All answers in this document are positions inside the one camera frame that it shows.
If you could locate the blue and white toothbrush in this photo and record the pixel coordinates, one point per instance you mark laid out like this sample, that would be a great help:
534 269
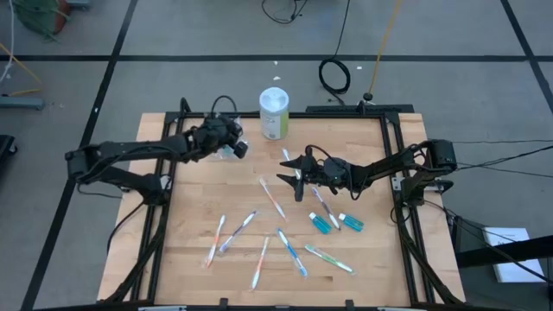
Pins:
291 251

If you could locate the white green disinfecting wipes canister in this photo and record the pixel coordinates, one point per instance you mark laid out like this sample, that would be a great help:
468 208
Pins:
274 113

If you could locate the black metal beam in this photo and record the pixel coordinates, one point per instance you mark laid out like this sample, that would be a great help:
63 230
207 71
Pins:
510 250

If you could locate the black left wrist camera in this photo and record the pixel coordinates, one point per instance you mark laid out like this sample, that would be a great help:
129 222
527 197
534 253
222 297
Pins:
240 149

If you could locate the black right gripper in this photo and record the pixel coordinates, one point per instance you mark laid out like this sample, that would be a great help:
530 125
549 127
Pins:
332 173

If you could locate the blue toothpaste tube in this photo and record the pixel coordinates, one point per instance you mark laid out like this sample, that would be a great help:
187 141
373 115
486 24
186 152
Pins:
320 223

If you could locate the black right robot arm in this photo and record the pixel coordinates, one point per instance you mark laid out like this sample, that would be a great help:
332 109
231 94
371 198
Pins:
389 166

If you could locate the white paper booklet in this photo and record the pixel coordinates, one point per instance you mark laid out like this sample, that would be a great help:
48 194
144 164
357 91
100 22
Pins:
518 274

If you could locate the grey metal foot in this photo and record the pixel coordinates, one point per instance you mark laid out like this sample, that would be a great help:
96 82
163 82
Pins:
21 103

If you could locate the orange and white toothbrush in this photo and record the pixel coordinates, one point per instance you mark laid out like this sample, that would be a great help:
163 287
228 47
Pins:
260 262
272 198
214 242

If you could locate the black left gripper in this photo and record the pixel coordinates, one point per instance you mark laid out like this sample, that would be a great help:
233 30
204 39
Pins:
218 131

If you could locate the green mesh bundle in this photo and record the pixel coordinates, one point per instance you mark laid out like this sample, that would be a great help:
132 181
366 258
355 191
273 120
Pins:
39 17

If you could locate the purple and white toothbrush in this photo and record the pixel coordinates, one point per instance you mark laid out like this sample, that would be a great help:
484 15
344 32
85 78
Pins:
326 209
237 231

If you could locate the black aluminium table frame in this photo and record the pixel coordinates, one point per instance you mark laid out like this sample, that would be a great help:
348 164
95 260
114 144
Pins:
337 115

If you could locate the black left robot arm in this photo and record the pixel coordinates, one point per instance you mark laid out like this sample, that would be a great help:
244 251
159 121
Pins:
125 149

